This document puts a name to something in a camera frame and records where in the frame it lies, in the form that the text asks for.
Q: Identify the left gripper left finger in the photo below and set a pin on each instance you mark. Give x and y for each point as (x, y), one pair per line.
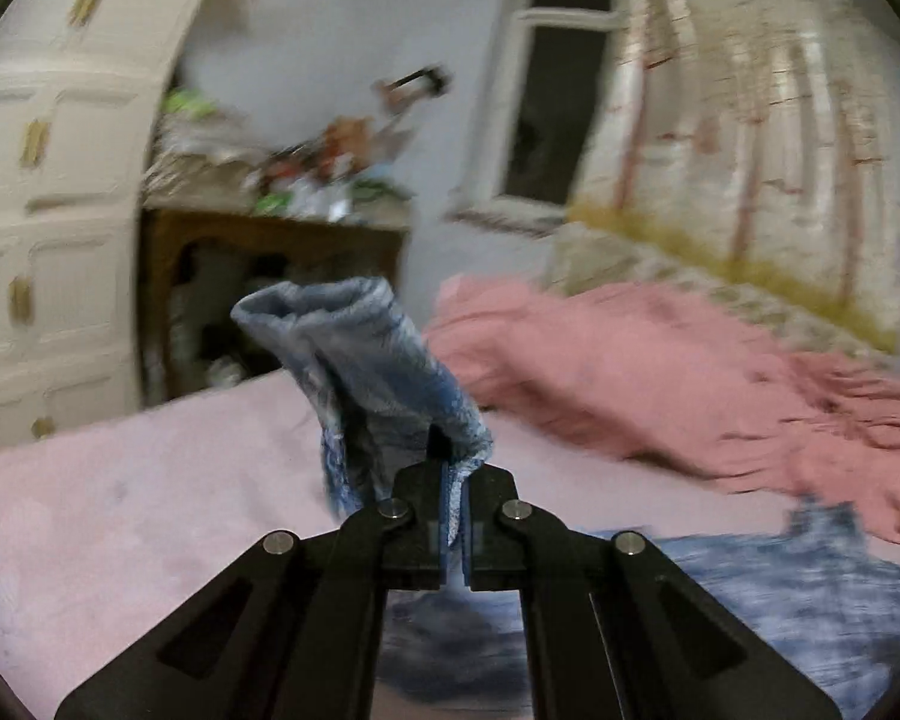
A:
(292, 629)

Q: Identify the orange paper bag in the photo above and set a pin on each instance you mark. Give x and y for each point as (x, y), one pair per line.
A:
(346, 147)

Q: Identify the pink checked duvet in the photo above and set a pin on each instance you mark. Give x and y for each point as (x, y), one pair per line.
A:
(646, 370)

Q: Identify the dark wooden desk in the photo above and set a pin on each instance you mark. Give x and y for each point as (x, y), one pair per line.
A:
(194, 263)

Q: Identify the stack of papers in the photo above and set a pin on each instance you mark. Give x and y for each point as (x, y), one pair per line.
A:
(203, 154)

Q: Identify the tree print curtain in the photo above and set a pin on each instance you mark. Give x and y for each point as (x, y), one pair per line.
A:
(753, 144)

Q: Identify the pink bed sheet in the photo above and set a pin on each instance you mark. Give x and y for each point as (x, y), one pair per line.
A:
(106, 530)

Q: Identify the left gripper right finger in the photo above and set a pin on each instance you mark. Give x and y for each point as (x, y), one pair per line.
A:
(613, 628)

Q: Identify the white drawer cabinet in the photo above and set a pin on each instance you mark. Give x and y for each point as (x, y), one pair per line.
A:
(81, 87)

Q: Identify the pink wall lamp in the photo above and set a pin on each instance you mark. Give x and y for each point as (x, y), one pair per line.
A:
(398, 96)

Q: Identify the white framed window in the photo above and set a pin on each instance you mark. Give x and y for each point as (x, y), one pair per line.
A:
(543, 87)

